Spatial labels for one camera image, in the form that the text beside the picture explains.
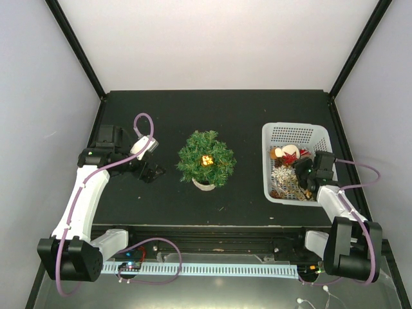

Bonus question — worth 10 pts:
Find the white snowflake ornament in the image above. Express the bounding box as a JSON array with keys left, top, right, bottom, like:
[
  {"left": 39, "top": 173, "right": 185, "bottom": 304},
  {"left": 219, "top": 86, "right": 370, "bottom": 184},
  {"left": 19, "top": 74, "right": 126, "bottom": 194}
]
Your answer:
[{"left": 272, "top": 166, "right": 295, "bottom": 183}]

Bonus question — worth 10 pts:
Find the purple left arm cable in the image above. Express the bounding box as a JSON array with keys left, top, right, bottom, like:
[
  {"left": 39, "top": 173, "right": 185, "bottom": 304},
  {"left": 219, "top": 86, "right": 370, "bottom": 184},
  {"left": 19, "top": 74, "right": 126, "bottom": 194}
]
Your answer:
[{"left": 55, "top": 112, "right": 155, "bottom": 296}]

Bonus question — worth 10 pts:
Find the brown pine cone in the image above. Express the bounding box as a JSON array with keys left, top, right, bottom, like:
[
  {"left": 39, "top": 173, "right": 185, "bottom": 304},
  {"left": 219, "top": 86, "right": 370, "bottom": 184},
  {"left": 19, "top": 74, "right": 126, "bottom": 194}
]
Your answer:
[{"left": 269, "top": 190, "right": 284, "bottom": 199}]

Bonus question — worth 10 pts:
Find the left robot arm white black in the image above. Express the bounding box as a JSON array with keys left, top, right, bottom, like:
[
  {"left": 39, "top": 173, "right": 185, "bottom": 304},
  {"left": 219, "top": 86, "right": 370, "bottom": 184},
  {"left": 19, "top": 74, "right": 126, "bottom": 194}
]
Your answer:
[{"left": 37, "top": 126, "right": 164, "bottom": 282}]

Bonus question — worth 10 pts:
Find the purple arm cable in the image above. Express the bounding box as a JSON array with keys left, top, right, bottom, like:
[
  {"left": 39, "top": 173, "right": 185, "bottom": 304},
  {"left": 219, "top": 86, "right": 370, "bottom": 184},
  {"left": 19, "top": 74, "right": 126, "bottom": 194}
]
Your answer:
[
  {"left": 55, "top": 112, "right": 155, "bottom": 296},
  {"left": 302, "top": 158, "right": 381, "bottom": 286}
]

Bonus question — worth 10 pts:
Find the small green christmas tree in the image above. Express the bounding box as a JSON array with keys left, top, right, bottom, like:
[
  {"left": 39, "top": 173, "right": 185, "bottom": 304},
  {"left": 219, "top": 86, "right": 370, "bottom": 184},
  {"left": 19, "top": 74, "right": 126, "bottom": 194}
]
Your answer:
[{"left": 176, "top": 131, "right": 237, "bottom": 187}]

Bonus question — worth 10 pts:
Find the gold merry christmas sign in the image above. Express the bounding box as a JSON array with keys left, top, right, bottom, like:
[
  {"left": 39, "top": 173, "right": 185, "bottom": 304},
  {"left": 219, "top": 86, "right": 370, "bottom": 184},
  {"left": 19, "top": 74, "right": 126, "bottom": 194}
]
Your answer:
[{"left": 272, "top": 182, "right": 312, "bottom": 201}]

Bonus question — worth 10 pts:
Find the white slotted cable duct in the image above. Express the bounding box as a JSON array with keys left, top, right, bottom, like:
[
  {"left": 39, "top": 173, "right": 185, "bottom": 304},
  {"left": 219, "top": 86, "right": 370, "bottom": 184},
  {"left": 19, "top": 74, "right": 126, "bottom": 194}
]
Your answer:
[{"left": 101, "top": 261, "right": 299, "bottom": 280}]

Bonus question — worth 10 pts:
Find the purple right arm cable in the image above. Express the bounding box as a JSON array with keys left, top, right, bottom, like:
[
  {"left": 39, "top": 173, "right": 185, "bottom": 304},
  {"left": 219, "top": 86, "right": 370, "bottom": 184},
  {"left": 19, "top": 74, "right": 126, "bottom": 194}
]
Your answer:
[{"left": 302, "top": 158, "right": 381, "bottom": 286}]

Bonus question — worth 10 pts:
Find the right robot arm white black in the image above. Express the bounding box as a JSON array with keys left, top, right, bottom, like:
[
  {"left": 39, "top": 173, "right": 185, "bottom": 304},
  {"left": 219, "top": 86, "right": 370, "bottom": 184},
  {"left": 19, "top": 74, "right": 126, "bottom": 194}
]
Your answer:
[{"left": 292, "top": 151, "right": 382, "bottom": 285}]

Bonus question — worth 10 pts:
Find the dark pine cone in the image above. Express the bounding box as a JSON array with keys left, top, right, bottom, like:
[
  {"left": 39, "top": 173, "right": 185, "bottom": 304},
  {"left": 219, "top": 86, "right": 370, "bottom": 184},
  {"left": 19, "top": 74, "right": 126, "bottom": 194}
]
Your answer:
[{"left": 274, "top": 158, "right": 285, "bottom": 168}]

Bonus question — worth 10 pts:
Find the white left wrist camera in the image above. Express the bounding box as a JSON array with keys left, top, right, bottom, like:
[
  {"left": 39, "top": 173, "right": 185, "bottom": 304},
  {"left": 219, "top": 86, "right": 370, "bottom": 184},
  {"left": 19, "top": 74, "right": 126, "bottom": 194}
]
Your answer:
[{"left": 130, "top": 136, "right": 158, "bottom": 160}]

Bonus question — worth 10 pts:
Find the cream felt snowman ornament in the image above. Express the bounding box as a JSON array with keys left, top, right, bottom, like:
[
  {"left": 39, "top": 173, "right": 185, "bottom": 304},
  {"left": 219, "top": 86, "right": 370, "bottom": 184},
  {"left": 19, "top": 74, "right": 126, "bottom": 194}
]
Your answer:
[{"left": 270, "top": 144, "right": 301, "bottom": 160}]

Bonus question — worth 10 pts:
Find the white plastic basket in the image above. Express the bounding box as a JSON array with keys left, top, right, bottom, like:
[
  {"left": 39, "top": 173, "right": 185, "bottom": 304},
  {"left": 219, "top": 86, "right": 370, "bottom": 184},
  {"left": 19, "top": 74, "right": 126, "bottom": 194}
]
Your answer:
[{"left": 261, "top": 122, "right": 333, "bottom": 207}]

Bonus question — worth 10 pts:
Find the red star ornament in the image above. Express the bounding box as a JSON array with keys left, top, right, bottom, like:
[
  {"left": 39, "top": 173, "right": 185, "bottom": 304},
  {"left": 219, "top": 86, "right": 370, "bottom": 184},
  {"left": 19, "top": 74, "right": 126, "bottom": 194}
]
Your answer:
[{"left": 282, "top": 150, "right": 301, "bottom": 166}]

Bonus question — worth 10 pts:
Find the gold gift box ornament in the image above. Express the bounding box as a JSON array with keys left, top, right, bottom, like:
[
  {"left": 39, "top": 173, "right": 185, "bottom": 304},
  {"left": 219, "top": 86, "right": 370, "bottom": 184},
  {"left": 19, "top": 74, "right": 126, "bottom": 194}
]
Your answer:
[{"left": 201, "top": 155, "right": 214, "bottom": 167}]

